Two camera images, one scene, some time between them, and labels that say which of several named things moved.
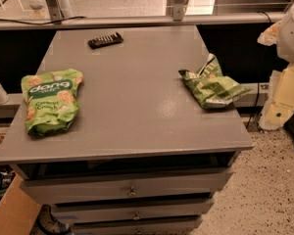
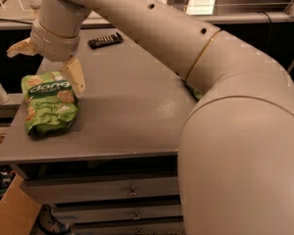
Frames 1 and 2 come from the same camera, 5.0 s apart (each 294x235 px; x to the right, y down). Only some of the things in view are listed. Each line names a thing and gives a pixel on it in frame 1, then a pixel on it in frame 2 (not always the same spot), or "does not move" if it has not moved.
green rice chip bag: x=51 y=101 does not move
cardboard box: x=16 y=211 does not move
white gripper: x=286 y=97 -> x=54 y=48
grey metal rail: x=11 y=22 does not move
